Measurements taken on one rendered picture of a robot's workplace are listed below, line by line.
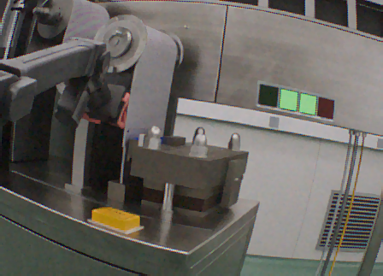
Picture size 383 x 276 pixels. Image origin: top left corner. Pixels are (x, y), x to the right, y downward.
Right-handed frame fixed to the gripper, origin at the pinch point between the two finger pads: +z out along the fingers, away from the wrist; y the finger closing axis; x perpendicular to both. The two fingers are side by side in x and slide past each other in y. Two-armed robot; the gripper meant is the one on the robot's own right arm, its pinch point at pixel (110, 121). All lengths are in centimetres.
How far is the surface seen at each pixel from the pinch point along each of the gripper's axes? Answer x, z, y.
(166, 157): -2.2, 6.6, 11.5
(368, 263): -5, 69, 74
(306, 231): 70, 276, 39
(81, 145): -4.0, 6.6, -8.9
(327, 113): 29, 30, 42
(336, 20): 61, 22, 44
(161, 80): 20.8, 16.1, 0.2
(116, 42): 17.9, -3.7, -5.4
